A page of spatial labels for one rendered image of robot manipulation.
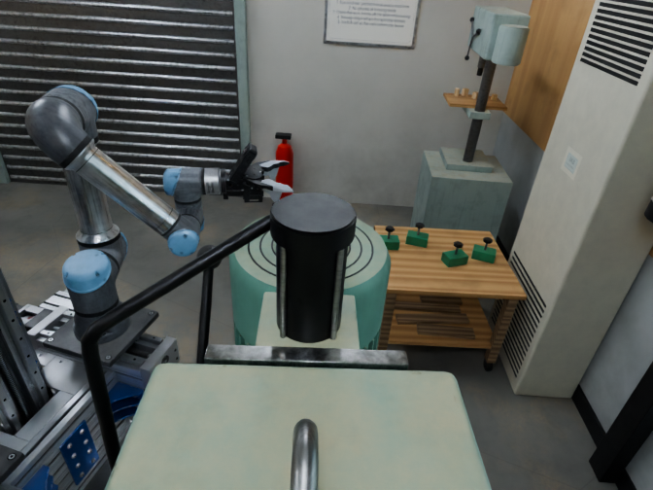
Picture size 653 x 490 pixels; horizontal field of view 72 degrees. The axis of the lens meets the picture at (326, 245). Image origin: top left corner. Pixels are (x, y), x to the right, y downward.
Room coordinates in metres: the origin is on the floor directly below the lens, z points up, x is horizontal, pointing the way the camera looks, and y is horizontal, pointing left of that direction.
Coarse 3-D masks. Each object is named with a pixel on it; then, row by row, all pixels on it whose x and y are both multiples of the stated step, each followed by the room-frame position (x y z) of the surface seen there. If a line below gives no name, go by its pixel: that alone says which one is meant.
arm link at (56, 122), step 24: (48, 120) 0.95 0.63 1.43; (72, 120) 0.98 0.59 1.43; (48, 144) 0.92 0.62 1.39; (72, 144) 0.94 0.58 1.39; (72, 168) 0.94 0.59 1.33; (96, 168) 0.95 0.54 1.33; (120, 168) 0.99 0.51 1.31; (120, 192) 0.95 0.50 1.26; (144, 192) 0.98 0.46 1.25; (144, 216) 0.96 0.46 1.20; (168, 216) 0.98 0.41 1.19; (192, 216) 1.06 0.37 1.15; (168, 240) 0.96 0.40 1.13; (192, 240) 0.96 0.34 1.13
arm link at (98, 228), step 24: (48, 96) 1.02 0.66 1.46; (72, 96) 1.07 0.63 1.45; (96, 120) 1.15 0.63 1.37; (96, 144) 1.09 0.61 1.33; (72, 192) 1.05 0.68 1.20; (96, 192) 1.07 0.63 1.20; (96, 216) 1.06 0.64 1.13; (96, 240) 1.04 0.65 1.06; (120, 240) 1.10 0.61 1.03; (120, 264) 1.06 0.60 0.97
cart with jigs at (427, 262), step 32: (416, 224) 2.01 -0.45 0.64; (416, 256) 1.88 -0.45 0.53; (448, 256) 1.82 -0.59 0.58; (480, 256) 1.87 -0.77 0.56; (416, 288) 1.61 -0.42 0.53; (448, 288) 1.63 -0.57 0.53; (480, 288) 1.65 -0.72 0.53; (512, 288) 1.66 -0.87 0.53; (384, 320) 1.61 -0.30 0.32; (416, 320) 1.77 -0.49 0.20; (448, 320) 1.79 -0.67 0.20; (480, 320) 1.83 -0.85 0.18
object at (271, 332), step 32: (288, 224) 0.25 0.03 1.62; (320, 224) 0.25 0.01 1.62; (352, 224) 0.26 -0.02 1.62; (288, 256) 0.25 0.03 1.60; (320, 256) 0.25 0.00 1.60; (288, 288) 0.25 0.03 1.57; (320, 288) 0.25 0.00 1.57; (288, 320) 0.25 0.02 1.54; (320, 320) 0.25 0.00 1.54; (352, 320) 0.28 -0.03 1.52
